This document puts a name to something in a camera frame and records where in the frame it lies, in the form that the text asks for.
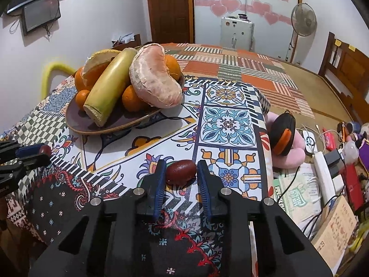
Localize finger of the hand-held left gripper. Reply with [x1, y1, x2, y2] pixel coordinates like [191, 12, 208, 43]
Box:
[0, 141, 44, 163]
[0, 153, 51, 179]

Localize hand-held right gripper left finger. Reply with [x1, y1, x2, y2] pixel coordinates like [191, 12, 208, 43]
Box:
[29, 159, 168, 277]

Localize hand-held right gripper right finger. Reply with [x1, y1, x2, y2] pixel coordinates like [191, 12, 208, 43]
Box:
[196, 159, 333, 277]

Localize small orange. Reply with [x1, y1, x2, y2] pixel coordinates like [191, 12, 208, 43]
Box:
[122, 85, 145, 113]
[75, 89, 92, 113]

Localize purple round plate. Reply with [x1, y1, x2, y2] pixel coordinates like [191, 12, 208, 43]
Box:
[65, 72, 186, 135]

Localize large orange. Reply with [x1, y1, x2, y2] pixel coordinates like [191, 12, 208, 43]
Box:
[165, 55, 182, 82]
[74, 67, 96, 92]

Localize peeled pink pomelo piece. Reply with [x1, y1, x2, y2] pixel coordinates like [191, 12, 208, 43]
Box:
[129, 44, 183, 109]

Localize yellow-green banana piece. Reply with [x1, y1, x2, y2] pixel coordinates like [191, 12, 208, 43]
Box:
[83, 48, 138, 128]

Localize pomelo piece with yellow peel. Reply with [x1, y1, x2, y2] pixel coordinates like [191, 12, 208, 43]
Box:
[82, 49, 122, 87]

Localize patterned patchwork tablecloth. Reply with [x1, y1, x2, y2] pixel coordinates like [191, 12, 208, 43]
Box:
[0, 75, 275, 277]

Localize yellow chair back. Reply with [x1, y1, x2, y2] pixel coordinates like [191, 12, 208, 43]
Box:
[42, 62, 77, 99]

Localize green white paper booklet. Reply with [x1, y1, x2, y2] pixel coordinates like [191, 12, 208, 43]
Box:
[272, 164, 324, 229]

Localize pink cushion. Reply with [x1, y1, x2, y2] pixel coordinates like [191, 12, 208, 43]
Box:
[265, 112, 307, 170]

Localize white power strip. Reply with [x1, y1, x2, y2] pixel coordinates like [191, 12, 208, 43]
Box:
[313, 151, 344, 206]

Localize orange striped patchwork blanket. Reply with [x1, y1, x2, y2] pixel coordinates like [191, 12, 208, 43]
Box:
[157, 43, 315, 119]

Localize brown cardboard box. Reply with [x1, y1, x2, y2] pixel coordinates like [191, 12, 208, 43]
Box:
[311, 195, 358, 275]

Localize woven bamboo bed mat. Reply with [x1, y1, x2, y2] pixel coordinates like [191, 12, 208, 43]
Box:
[277, 60, 369, 128]

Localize wooden chair with clothes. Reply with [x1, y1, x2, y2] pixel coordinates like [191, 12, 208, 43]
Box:
[112, 33, 142, 50]

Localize red flat box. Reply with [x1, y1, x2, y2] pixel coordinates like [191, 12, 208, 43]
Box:
[343, 162, 364, 209]

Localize white box appliance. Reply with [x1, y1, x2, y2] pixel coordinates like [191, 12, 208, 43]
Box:
[220, 15, 255, 50]

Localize purple dressed doll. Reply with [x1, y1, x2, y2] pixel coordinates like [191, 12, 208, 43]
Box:
[345, 121, 369, 163]

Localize brown wooden door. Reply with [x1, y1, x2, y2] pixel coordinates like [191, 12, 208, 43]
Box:
[146, 0, 194, 44]

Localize pink heart stickers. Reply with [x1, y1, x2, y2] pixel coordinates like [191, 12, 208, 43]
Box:
[194, 0, 292, 26]

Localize wooden bed headboard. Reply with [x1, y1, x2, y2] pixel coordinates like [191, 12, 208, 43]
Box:
[318, 32, 369, 128]

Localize standing electric fan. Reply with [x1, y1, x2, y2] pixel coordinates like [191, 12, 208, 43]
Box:
[284, 2, 318, 63]

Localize black power cable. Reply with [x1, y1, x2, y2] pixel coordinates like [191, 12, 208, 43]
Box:
[281, 162, 341, 240]

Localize black wall cable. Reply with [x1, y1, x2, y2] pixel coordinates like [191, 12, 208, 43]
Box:
[9, 16, 24, 34]

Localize small black wall monitor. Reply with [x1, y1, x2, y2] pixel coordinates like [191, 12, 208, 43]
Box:
[22, 0, 62, 36]

